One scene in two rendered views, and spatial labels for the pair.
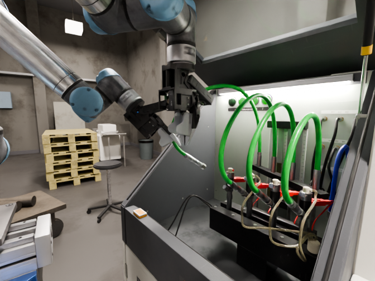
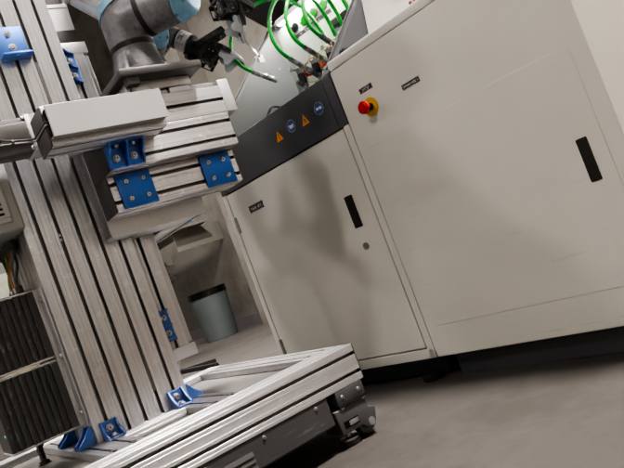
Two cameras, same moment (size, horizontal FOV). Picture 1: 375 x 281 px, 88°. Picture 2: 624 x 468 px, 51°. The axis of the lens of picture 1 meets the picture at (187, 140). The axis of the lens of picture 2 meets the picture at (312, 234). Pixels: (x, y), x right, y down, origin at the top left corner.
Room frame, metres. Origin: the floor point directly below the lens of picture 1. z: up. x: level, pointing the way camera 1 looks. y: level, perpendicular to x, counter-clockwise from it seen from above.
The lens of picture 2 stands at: (-1.65, 0.07, 0.46)
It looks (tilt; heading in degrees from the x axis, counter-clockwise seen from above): 2 degrees up; 359
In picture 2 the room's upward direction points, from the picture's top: 21 degrees counter-clockwise
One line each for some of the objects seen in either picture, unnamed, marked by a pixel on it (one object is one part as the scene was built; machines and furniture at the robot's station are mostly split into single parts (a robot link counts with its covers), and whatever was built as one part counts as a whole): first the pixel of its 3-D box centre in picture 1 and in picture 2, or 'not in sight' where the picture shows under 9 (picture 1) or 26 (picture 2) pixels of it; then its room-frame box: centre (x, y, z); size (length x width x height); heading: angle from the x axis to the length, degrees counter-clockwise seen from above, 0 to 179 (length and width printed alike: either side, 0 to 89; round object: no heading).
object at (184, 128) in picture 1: (184, 129); (237, 28); (0.52, 0.01, 1.28); 0.06 x 0.03 x 0.09; 132
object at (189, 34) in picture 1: (181, 25); not in sight; (0.53, 0.02, 1.54); 0.09 x 0.08 x 0.11; 165
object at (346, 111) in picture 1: (335, 146); not in sight; (0.66, -0.51, 1.20); 0.13 x 0.03 x 0.31; 41
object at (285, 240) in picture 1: (259, 242); not in sight; (0.57, -0.23, 0.91); 0.34 x 0.10 x 0.15; 41
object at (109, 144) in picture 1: (107, 142); not in sight; (5.55, 2.30, 0.52); 2.20 x 0.56 x 1.04; 34
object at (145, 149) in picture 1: (146, 149); (214, 313); (5.74, 1.24, 0.28); 0.47 x 0.45 x 0.57; 34
